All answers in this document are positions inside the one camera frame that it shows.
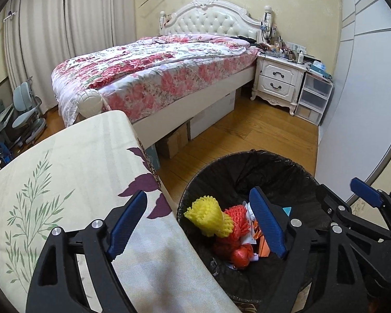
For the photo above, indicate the white nightstand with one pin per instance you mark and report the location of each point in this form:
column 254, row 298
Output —
column 277, row 78

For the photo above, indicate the pale green desk chair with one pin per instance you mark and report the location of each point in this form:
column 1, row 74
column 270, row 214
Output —
column 27, row 114

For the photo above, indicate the clear plastic drawer unit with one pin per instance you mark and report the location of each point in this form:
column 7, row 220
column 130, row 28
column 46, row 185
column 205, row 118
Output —
column 314, row 97

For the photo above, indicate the orange plastic bag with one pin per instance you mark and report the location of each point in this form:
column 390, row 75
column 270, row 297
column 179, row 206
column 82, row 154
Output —
column 263, row 246

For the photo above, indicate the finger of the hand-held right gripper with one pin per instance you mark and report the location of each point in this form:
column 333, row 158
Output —
column 366, row 190
column 348, row 216

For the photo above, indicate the beige curtain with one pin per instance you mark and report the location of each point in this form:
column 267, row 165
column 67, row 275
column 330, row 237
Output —
column 101, row 9
column 35, row 39

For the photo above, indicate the red floral blanket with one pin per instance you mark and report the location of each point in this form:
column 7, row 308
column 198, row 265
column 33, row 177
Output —
column 143, row 68

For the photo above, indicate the white tufted bed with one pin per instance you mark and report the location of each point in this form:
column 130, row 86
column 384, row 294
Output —
column 211, row 19

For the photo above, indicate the white sliding wardrobe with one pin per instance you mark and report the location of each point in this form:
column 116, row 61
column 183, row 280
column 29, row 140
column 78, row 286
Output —
column 368, row 88

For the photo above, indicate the table with floral cloth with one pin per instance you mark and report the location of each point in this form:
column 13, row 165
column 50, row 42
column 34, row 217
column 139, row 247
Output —
column 78, row 156

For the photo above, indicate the red foam fruit net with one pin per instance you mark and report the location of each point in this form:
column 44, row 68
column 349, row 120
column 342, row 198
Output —
column 238, row 221

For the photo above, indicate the blue stool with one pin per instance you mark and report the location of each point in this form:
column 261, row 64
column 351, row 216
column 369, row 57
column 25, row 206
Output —
column 0, row 155

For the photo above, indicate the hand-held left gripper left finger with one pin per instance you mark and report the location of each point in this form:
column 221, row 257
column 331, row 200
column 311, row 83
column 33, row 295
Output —
column 127, row 223

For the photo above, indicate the pale green box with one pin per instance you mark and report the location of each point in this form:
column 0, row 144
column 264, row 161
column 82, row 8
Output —
column 153, row 159

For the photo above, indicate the brown cardboard box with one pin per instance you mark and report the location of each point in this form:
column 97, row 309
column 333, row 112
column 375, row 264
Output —
column 172, row 141

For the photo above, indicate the dark clothing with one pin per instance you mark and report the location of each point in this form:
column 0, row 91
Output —
column 246, row 39

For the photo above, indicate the black-lined trash bin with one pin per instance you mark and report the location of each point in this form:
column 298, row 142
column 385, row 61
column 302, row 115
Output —
column 273, row 172

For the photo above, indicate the white storage box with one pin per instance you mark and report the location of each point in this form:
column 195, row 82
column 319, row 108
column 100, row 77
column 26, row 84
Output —
column 211, row 117

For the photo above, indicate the white paper scraps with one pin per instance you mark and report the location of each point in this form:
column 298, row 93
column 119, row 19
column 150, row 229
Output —
column 250, row 212

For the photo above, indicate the teal tissue box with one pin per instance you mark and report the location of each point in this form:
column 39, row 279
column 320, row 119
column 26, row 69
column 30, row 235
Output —
column 319, row 68

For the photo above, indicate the clutter of small bottles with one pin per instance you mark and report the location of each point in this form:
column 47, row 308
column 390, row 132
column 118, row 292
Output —
column 283, row 47

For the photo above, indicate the yellow foam fruit net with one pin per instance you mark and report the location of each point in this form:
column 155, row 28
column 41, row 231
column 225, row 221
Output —
column 208, row 216

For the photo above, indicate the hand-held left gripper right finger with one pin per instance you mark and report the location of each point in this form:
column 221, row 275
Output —
column 267, row 221

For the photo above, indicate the red plastic bag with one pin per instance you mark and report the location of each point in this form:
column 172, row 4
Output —
column 241, row 257

